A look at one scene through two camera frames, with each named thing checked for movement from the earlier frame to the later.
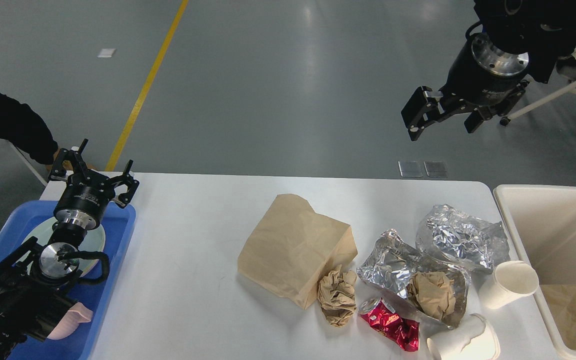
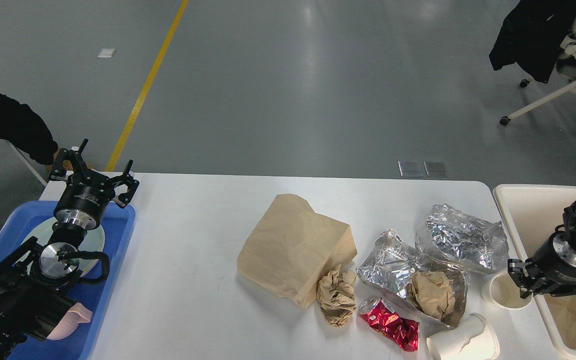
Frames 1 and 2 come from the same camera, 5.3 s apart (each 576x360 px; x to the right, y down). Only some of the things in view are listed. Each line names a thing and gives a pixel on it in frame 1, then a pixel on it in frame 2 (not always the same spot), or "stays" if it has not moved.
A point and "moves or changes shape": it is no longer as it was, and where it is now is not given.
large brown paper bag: [293, 248] stays
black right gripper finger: [500, 106] → [564, 289]
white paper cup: [509, 281] moves or changes shape
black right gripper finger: [427, 106] → [526, 284]
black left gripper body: [82, 204] stays
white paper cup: [473, 339] stays
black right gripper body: [485, 75] → [558, 268]
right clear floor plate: [436, 169] stays
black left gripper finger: [59, 170] stays
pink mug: [79, 313] stays
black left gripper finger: [124, 198] stays
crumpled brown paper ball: [336, 294] stays
